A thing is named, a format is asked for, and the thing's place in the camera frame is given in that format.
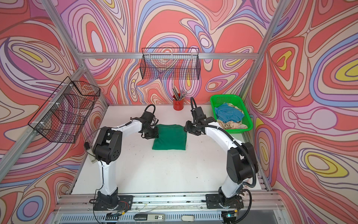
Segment green t shirt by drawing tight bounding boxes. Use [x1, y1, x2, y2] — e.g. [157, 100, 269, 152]
[152, 124, 187, 150]

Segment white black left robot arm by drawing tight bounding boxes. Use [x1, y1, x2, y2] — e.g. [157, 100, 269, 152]
[84, 104, 159, 213]

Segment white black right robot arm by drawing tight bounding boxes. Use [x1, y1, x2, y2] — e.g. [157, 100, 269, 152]
[184, 97, 258, 208]

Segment red utensil cup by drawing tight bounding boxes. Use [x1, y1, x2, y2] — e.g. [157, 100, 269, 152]
[173, 97, 184, 111]

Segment metal utensils in cup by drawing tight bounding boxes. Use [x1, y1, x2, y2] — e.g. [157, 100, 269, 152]
[172, 87, 187, 101]

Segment teal blue t shirt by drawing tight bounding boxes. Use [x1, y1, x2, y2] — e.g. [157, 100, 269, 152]
[214, 103, 244, 123]

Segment green plastic basket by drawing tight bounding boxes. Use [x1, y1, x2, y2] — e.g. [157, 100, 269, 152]
[210, 94, 253, 134]

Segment beige patterned t shirt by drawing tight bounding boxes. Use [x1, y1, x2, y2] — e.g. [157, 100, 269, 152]
[217, 119, 248, 130]

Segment grey marker pen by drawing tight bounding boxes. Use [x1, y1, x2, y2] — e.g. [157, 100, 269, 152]
[84, 142, 97, 163]

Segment black wire basket back wall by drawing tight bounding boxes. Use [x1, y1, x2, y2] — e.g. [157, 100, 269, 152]
[140, 47, 201, 80]

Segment black wire basket wall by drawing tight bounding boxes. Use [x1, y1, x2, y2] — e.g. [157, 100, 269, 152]
[140, 47, 201, 80]
[28, 77, 101, 143]

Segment black wire basket left wall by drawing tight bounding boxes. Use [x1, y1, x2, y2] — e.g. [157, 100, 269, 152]
[28, 77, 101, 143]

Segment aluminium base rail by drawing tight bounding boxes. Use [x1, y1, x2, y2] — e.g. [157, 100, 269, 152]
[50, 190, 291, 224]

